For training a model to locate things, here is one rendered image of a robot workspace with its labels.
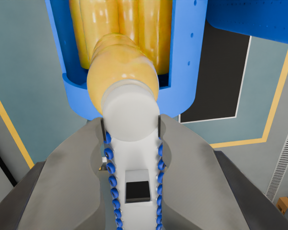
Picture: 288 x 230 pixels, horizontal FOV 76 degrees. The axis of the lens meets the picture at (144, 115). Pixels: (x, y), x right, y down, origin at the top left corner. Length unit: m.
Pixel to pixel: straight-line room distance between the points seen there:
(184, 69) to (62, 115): 1.59
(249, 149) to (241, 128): 0.34
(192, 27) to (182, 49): 0.03
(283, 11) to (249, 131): 1.57
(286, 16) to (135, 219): 1.07
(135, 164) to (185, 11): 0.63
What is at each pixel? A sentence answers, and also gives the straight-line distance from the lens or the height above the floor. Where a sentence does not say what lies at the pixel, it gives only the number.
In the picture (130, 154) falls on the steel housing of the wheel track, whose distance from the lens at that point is 0.77.
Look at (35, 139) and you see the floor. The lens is 2.07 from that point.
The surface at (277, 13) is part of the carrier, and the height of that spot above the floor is 0.84.
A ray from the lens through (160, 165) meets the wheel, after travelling 0.75.
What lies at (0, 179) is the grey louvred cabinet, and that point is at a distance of 2.33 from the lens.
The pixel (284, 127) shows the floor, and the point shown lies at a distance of 2.43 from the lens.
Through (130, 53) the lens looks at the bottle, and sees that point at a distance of 0.16.
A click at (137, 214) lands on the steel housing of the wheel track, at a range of 1.08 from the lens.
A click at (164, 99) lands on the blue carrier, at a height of 1.22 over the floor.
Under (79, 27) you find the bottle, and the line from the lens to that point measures 0.44.
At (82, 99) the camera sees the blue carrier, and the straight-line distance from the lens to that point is 0.33.
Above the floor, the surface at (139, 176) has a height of 0.97.
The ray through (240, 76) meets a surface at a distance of 1.66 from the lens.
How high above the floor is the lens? 1.50
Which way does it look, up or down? 60 degrees down
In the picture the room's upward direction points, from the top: 172 degrees clockwise
